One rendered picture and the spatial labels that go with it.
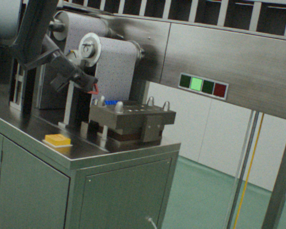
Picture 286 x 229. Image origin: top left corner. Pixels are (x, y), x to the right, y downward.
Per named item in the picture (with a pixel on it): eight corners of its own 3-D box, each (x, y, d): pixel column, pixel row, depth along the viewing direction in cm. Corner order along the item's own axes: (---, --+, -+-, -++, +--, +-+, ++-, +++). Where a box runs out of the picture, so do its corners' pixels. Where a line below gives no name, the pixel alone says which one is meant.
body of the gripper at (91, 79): (90, 92, 142) (80, 83, 137) (75, 87, 148) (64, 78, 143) (98, 79, 144) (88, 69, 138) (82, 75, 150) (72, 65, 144)
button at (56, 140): (44, 140, 129) (45, 134, 128) (59, 139, 134) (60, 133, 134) (55, 147, 124) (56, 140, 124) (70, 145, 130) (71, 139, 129)
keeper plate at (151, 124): (139, 140, 151) (144, 115, 149) (154, 138, 158) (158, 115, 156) (144, 142, 149) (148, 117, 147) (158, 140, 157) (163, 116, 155)
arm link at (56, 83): (77, 75, 129) (63, 58, 129) (56, 96, 130) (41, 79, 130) (84, 77, 141) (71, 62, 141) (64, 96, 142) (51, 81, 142)
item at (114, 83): (89, 107, 151) (97, 65, 148) (126, 106, 169) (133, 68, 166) (90, 107, 151) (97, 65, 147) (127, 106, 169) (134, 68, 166)
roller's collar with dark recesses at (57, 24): (46, 30, 162) (48, 17, 161) (56, 32, 167) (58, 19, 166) (54, 31, 159) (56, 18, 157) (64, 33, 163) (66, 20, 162)
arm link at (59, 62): (62, 51, 91) (37, 23, 91) (46, 66, 91) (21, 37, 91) (83, 76, 134) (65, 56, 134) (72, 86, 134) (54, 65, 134)
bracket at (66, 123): (57, 124, 155) (67, 56, 149) (68, 123, 160) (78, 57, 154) (64, 128, 152) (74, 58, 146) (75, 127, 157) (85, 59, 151)
